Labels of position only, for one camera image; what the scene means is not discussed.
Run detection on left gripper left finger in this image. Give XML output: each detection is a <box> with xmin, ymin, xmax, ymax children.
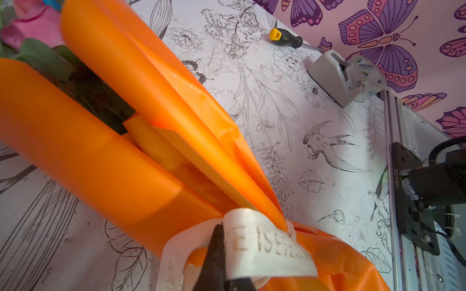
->
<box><xmin>193</xmin><ymin>224</ymin><xmax>226</xmax><ymax>291</ymax></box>

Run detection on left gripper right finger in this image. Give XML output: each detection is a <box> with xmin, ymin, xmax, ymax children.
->
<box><xmin>225</xmin><ymin>278</ymin><xmax>256</xmax><ymax>291</ymax></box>

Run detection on white ribbon bundle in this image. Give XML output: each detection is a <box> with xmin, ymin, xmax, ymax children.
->
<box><xmin>156</xmin><ymin>208</ymin><xmax>317</xmax><ymax>291</ymax></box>

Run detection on orange wrapping paper sheet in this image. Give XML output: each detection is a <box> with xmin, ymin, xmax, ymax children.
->
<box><xmin>0</xmin><ymin>0</ymin><xmax>391</xmax><ymax>291</ymax></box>

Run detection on pink fake rose stem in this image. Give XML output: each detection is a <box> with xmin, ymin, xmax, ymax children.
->
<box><xmin>0</xmin><ymin>0</ymin><xmax>74</xmax><ymax>82</ymax></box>

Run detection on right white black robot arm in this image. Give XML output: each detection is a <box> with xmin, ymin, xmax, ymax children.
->
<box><xmin>402</xmin><ymin>136</ymin><xmax>466</xmax><ymax>266</ymax></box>

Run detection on white grey small device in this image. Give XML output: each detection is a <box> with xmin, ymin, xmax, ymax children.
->
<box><xmin>307</xmin><ymin>50</ymin><xmax>353</xmax><ymax>108</ymax></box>

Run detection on clear tape roll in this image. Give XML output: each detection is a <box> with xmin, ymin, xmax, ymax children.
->
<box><xmin>346</xmin><ymin>55</ymin><xmax>387</xmax><ymax>103</ymax></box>

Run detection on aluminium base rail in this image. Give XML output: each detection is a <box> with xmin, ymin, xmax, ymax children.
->
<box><xmin>380</xmin><ymin>91</ymin><xmax>466</xmax><ymax>291</ymax></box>

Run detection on black handled screwdriver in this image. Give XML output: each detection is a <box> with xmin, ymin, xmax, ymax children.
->
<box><xmin>269</xmin><ymin>28</ymin><xmax>325</xmax><ymax>53</ymax></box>

